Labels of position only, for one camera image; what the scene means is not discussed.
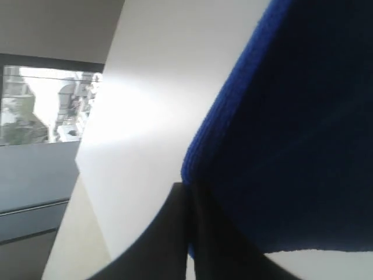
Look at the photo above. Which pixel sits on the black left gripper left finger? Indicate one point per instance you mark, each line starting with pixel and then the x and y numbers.
pixel 161 250

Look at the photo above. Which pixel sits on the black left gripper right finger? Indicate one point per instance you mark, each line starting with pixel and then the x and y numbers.
pixel 220 250

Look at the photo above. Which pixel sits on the blue towel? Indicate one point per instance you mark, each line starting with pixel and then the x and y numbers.
pixel 286 147

